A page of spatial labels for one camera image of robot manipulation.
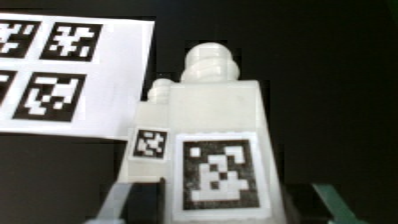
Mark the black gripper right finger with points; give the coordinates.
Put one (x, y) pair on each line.
(317, 206)

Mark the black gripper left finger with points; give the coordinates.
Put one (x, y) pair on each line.
(134, 204)

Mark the white marker sheet plate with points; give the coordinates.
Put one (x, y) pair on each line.
(73, 61)

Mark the white leg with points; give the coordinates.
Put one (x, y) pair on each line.
(146, 153)
(226, 190)

